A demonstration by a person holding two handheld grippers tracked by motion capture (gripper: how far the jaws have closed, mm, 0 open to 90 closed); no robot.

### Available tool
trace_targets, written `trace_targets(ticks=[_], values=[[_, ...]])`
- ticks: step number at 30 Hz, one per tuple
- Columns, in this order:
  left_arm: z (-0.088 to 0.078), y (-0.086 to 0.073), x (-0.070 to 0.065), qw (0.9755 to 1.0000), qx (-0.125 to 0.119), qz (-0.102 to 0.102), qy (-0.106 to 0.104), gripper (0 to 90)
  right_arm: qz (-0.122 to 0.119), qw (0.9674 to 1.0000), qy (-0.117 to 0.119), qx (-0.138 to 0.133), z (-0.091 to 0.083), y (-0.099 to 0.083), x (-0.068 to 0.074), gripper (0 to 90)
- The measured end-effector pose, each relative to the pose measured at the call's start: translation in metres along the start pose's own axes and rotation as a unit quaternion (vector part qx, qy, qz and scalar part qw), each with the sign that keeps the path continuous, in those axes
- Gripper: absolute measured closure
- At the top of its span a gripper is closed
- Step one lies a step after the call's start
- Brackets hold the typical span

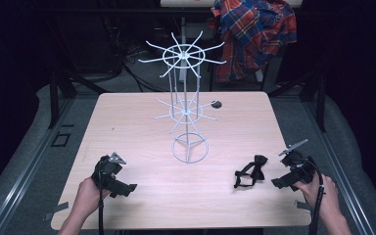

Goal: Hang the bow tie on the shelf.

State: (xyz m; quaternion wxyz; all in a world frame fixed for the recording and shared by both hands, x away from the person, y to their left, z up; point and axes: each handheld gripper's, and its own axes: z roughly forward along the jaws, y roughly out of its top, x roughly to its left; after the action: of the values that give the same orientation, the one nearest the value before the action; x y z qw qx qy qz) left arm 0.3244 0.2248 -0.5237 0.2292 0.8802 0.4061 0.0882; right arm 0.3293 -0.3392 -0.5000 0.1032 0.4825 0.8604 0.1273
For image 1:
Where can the grey tape strip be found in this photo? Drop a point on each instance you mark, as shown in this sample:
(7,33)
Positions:
(57,210)
(303,206)

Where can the person's right hand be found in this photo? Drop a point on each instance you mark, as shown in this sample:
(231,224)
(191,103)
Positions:
(330,196)

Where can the black bow tie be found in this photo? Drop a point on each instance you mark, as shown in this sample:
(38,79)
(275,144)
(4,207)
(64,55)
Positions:
(260,160)

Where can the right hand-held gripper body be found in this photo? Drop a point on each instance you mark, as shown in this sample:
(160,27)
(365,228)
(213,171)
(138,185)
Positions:
(298,171)

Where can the black metal stand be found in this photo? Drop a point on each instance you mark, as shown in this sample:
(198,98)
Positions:
(321,104)
(54,98)

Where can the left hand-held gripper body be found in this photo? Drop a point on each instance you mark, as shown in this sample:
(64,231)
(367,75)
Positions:
(109,170)

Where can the person's left hand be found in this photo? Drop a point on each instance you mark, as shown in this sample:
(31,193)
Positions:
(86,196)

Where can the aluminium floor rail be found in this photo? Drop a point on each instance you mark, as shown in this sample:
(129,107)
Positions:
(19,182)
(342,182)

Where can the red blue plaid shirt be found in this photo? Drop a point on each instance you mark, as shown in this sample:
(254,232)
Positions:
(251,32)

